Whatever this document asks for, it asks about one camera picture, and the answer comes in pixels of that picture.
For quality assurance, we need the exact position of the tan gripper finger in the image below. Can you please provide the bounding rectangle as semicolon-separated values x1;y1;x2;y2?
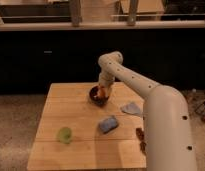
105;86;112;99

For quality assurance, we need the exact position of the red orange apple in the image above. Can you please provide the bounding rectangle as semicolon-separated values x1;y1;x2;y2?
97;86;105;99

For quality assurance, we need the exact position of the dark round bowl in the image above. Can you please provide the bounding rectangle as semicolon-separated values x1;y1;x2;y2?
89;86;109;107

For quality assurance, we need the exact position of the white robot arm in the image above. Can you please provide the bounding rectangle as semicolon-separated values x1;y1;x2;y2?
98;51;198;171

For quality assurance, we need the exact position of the grey blue cloth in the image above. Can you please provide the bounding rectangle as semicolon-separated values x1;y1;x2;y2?
120;102;142;117

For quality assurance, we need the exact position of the blue sponge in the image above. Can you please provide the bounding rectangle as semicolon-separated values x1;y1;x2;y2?
98;116;119;134

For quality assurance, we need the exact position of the dark grape bunch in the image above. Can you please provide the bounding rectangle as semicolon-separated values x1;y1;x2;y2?
136;128;146;155

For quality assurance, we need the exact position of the wooden table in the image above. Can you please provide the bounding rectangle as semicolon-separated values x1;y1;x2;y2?
27;83;146;171

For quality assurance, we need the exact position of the green plastic cup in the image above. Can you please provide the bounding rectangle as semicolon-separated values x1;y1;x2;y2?
57;127;72;144

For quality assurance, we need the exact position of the dark counter cabinet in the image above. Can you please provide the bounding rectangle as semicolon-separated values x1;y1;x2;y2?
0;28;205;94

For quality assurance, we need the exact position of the wooden shelf rail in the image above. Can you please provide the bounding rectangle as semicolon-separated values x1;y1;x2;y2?
0;0;205;32

